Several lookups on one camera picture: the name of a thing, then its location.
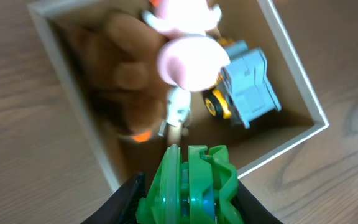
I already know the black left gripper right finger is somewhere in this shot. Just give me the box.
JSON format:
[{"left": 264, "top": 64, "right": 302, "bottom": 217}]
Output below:
[{"left": 233, "top": 180, "right": 283, "bottom": 224}]

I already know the green toy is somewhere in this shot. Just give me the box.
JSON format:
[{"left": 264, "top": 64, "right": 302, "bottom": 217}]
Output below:
[{"left": 135, "top": 144, "right": 243, "bottom": 224}]

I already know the white cardboard box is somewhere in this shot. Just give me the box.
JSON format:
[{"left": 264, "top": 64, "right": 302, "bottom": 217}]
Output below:
[{"left": 28, "top": 1, "right": 329, "bottom": 191}]

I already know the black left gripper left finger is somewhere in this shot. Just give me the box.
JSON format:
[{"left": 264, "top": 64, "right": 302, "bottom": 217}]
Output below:
[{"left": 81, "top": 172, "right": 146, "bottom": 224}]

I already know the pink white plush toy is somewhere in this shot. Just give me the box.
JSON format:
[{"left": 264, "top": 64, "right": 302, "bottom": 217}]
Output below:
[{"left": 142, "top": 0, "right": 230, "bottom": 92}]

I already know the pig face lollipop toy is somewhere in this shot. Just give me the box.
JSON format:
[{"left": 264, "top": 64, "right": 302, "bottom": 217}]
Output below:
[{"left": 158, "top": 86, "right": 191, "bottom": 147}]

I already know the yellow grey toy truck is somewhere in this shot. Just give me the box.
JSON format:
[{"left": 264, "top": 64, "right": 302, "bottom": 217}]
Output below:
[{"left": 202, "top": 38, "right": 282, "bottom": 129}]

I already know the brown plush toy with orange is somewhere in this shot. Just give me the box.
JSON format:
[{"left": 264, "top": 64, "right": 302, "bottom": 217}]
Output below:
[{"left": 64, "top": 11, "right": 170, "bottom": 142}]

